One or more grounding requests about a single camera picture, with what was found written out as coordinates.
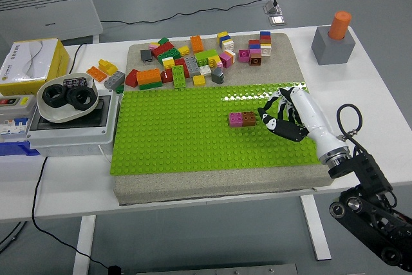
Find orange cylinder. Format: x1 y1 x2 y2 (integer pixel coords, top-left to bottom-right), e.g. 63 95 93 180
328 10 353 41

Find flat orange brick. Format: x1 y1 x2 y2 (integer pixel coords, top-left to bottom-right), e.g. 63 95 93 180
86 66 108 82

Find silver floor socket cover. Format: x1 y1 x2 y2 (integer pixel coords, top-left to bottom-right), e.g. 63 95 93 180
268 14 287 27

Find dark grey sloped brick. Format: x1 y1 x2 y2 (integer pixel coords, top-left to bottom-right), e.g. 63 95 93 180
211 67 225 84

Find brown square brick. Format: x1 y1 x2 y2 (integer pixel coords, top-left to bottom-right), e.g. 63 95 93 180
241 111 258 127

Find thin white wire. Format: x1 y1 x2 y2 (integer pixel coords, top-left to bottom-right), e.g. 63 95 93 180
98 144 113 164

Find grey cable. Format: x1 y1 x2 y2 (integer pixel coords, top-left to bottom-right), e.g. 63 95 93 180
0 222 27 253

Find long grey brick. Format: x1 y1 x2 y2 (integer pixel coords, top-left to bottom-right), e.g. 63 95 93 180
183 55 201 78

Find yellow sloped brick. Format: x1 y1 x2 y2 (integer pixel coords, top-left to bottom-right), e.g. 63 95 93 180
98 59 119 75

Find pink square brick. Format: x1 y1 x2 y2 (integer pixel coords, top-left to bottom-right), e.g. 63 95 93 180
229 112 245 128

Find thin black cable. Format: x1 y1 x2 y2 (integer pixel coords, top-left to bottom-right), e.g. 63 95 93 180
31 43 110 271

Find white bowl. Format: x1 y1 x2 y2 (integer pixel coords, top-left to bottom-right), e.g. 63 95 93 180
36 72 99 124

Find long red brick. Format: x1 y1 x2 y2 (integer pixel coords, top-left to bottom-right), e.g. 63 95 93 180
151 42 175 59

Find open floor socket with plug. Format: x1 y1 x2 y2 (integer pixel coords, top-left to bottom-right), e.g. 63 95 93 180
263 0 283 15

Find blue plastic part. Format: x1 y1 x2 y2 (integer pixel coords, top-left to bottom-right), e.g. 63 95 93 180
0 139 41 156

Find lime green brick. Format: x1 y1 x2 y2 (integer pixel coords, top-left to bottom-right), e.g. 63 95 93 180
194 48 220 66

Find green studded baseplate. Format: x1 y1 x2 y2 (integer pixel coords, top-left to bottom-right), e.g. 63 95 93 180
109 81 324 176

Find long orange brick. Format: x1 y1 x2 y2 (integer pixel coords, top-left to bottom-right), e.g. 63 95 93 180
136 68 162 86

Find white table leg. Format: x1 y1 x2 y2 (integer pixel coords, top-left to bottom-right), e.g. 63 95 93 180
301 194 332 261
72 215 97 275

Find yellow and white tissue box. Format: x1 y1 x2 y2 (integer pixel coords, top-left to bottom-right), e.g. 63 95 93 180
0 38 70 97

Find long dark green brick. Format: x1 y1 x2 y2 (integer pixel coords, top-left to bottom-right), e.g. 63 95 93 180
138 81 164 91

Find red sloped brick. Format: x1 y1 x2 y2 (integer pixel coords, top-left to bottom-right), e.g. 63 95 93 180
124 69 140 88

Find grey circuit breaker box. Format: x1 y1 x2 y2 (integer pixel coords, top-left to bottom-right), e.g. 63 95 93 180
0 94 37 143

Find white electrical enclosure box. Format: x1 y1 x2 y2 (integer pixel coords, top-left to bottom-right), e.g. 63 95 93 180
25 90 120 157

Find white panel heater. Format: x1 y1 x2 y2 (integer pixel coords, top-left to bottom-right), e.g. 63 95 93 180
0 0 104 44

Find small dark purple part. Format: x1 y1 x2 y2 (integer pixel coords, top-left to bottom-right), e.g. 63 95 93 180
62 77 88 89

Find large black nut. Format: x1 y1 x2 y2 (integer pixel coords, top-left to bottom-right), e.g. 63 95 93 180
66 85 95 111
42 83 68 107

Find white and black right hand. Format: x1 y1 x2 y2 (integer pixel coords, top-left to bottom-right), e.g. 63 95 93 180
257 87 349 160

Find grey block holder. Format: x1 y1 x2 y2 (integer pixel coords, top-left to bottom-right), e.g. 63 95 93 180
310 26 357 66

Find grey-brown mat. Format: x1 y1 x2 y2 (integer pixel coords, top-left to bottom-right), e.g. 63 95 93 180
114 32 337 207

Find black floor cable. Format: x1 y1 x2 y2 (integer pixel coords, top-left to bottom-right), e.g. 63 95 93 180
100 0 278 26

